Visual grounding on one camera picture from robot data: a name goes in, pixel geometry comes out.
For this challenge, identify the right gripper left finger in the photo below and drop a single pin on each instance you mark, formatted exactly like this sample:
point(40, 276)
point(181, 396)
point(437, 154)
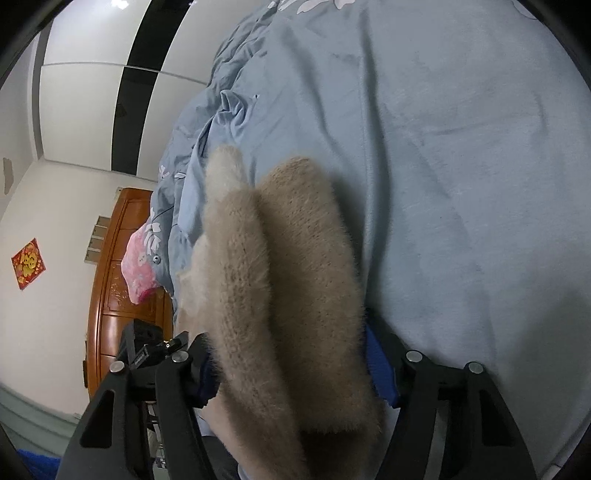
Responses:
point(110, 440)

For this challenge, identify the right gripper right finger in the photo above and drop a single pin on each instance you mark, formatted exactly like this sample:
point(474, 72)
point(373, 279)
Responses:
point(481, 439)

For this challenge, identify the beige fuzzy knit sweater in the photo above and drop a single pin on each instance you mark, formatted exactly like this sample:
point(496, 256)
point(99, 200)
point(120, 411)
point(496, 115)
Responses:
point(272, 284)

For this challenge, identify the orange wooden headboard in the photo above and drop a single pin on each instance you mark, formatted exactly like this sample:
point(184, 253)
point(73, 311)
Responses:
point(110, 308)

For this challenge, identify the pink floral pillow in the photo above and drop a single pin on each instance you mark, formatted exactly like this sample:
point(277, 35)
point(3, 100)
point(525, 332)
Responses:
point(137, 265)

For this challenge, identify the white black-striped wardrobe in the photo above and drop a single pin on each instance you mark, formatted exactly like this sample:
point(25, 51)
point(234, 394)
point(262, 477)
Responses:
point(115, 76)

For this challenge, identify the light blue floral duvet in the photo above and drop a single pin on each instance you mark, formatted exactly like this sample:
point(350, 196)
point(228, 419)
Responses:
point(457, 137)

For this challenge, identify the red paper wall decoration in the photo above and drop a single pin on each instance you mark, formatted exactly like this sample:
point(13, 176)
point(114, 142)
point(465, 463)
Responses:
point(27, 264)

